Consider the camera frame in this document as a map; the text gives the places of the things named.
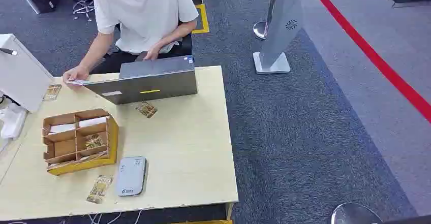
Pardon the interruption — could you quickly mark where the round chrome base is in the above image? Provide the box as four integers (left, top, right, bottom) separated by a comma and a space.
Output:
330, 202, 384, 224

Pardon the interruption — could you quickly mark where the white cabinet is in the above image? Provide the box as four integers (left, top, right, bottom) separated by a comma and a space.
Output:
0, 34, 54, 113

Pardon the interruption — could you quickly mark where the grey card reader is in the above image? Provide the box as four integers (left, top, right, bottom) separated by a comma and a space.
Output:
115, 156, 148, 197

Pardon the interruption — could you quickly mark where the white plastic bag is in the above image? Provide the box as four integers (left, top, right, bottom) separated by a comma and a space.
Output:
0, 103, 28, 141

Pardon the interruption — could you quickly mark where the gold card stack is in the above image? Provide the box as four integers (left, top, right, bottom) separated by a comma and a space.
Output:
84, 134, 105, 150

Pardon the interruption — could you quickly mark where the chrome stool base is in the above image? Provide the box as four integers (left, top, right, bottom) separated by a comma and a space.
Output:
67, 0, 96, 22

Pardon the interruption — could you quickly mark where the white card stack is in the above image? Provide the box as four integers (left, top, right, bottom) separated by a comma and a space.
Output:
48, 123, 76, 135
78, 116, 109, 128

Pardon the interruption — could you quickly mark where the grey laptop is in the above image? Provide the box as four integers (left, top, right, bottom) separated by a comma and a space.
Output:
83, 55, 198, 105

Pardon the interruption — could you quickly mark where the red floor tape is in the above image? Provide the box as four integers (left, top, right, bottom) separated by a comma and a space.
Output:
304, 0, 431, 124

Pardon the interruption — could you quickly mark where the grey sign stand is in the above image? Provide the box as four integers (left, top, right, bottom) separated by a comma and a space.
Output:
253, 0, 303, 75

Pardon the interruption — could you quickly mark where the yellow floor tape square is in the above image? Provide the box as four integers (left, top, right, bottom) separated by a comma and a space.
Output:
192, 4, 210, 35

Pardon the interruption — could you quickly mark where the yellow floor strip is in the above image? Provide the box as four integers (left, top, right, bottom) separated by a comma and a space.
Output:
168, 219, 233, 224

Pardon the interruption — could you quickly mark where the person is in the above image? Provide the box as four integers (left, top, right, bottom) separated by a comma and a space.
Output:
72, 0, 199, 75

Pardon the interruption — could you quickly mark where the wooden card box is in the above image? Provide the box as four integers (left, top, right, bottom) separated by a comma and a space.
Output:
42, 108, 119, 176

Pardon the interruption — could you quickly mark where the person's left hand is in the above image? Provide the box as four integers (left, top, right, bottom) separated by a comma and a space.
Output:
143, 44, 162, 61

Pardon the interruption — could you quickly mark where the person's right hand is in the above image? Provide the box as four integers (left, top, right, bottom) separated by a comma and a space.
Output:
63, 65, 91, 88

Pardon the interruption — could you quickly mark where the chrome stanchion post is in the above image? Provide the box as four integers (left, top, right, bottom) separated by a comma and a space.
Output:
253, 0, 280, 42

